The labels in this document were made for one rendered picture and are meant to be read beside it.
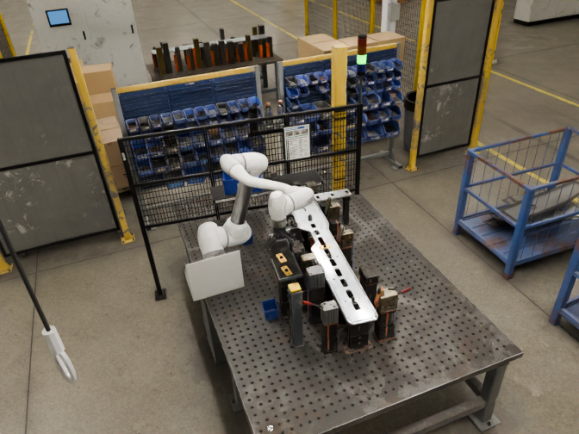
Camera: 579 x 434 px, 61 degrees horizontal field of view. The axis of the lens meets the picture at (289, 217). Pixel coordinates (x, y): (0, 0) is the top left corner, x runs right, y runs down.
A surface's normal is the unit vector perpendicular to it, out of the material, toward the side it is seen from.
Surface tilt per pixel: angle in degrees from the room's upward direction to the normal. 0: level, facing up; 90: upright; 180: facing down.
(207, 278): 90
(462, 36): 90
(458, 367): 0
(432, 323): 0
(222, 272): 90
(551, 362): 0
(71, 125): 91
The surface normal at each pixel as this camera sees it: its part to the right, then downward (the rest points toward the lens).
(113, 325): -0.05, -0.83
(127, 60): 0.37, 0.51
